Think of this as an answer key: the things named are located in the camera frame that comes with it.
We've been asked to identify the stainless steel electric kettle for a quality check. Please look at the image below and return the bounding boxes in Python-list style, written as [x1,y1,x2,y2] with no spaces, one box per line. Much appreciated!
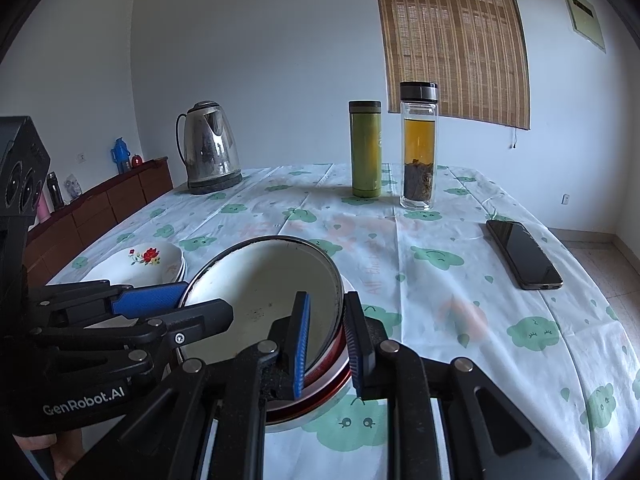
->
[175,101,242,186]

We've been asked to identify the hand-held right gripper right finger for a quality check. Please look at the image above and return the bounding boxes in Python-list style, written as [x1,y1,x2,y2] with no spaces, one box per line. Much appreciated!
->
[344,291,576,480]

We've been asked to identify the blue thermos jug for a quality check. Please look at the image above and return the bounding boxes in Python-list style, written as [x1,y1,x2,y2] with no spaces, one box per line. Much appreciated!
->
[111,137,131,176]

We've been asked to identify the white enamel bowl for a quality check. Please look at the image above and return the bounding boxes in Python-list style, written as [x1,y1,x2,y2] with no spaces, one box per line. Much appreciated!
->
[178,235,347,376]

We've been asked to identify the cream wall panel box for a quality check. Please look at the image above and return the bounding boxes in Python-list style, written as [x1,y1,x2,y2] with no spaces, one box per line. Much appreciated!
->
[557,0,607,55]

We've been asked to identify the green thermos bottle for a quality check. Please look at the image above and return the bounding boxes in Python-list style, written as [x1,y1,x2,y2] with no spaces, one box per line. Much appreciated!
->
[348,100,383,198]

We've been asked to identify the black smartphone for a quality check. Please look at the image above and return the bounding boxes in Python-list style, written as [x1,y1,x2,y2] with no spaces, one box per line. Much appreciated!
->
[486,219,564,291]

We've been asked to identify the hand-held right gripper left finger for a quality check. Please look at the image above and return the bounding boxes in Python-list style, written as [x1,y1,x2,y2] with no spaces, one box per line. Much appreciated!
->
[65,291,312,480]

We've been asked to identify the green cloud printed tablecloth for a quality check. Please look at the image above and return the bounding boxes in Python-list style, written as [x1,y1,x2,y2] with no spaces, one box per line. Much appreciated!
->
[47,162,640,480]

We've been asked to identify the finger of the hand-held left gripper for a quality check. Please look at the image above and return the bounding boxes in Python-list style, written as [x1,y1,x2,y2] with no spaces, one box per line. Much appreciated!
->
[27,279,189,320]
[30,298,235,362]

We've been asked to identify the black kettle base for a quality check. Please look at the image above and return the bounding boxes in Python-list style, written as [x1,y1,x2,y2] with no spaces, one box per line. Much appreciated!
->
[187,172,244,196]

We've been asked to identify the white plate red flowers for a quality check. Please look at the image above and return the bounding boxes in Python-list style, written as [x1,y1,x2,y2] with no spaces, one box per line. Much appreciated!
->
[80,241,185,286]

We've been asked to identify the black thermos bottle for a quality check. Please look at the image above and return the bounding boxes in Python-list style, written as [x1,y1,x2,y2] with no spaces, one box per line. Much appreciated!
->
[46,171,65,211]

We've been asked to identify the brown wooden sideboard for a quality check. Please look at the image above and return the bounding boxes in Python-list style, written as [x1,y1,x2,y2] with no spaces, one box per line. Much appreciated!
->
[25,156,174,288]

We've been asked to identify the glass tea bottle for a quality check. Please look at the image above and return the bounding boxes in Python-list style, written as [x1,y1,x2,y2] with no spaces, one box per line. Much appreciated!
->
[399,81,439,211]

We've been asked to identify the bamboo window blind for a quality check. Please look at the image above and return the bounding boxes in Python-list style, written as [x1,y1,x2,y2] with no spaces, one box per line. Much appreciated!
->
[371,0,532,132]

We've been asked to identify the person's left hand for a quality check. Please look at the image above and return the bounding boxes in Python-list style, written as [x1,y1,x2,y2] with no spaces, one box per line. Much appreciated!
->
[12,427,83,480]

